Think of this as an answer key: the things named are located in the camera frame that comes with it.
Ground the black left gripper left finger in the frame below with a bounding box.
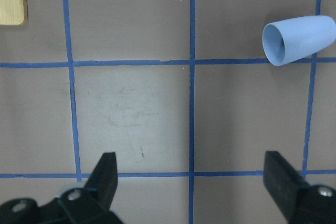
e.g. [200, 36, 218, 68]
[1, 152, 122, 223]

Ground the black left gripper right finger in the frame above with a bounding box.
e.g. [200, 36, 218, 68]
[263, 151, 335, 224]

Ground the light blue plastic cup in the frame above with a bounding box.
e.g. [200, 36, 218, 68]
[262, 15, 335, 67]

